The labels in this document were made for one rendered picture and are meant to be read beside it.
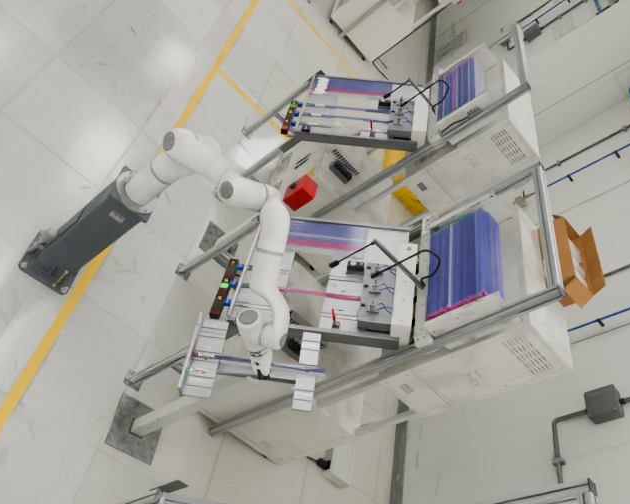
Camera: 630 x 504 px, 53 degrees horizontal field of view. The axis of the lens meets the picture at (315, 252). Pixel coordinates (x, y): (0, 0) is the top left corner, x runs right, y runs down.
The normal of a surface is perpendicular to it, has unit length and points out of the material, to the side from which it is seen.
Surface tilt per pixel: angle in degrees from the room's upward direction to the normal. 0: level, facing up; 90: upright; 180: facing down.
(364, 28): 90
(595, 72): 90
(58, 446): 0
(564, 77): 90
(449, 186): 90
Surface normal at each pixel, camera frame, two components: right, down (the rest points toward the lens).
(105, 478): 0.72, -0.41
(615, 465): -0.67, -0.61
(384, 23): -0.17, 0.67
